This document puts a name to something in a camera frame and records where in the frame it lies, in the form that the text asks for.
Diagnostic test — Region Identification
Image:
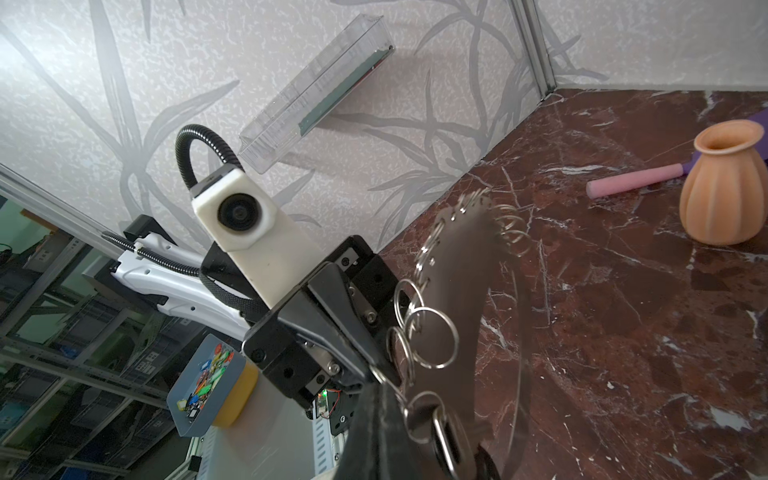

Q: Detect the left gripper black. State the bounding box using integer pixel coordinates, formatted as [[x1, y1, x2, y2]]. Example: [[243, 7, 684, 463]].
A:
[[243, 235, 401, 408]]

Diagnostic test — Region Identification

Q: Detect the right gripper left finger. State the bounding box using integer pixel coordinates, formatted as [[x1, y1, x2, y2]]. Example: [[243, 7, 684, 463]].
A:
[[334, 384, 388, 480]]

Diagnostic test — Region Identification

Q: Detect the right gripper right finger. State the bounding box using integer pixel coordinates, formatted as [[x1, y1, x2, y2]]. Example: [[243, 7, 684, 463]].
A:
[[386, 390, 426, 480]]

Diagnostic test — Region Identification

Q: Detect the black key tag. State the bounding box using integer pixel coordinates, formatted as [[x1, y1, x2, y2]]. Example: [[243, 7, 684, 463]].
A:
[[431, 407, 500, 479]]

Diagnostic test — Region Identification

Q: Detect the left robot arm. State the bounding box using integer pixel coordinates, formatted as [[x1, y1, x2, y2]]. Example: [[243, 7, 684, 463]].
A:
[[106, 124, 402, 408]]

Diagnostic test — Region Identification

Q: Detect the left circuit board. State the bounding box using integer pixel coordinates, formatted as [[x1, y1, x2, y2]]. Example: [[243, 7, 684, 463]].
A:
[[315, 389, 356, 437]]

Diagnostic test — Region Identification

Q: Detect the grey bin of tags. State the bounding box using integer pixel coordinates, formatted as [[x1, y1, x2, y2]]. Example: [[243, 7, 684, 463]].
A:
[[166, 334, 246, 438]]

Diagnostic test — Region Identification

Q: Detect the orange ribbed vase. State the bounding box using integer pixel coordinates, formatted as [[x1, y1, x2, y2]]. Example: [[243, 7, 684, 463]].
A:
[[679, 119, 767, 246]]

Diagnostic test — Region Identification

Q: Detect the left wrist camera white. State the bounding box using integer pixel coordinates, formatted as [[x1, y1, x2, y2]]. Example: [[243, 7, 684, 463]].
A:
[[190, 164, 325, 307]]

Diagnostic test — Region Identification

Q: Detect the clear plastic wall shelf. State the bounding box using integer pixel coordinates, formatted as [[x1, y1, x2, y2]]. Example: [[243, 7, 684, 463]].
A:
[[238, 14, 395, 174]]

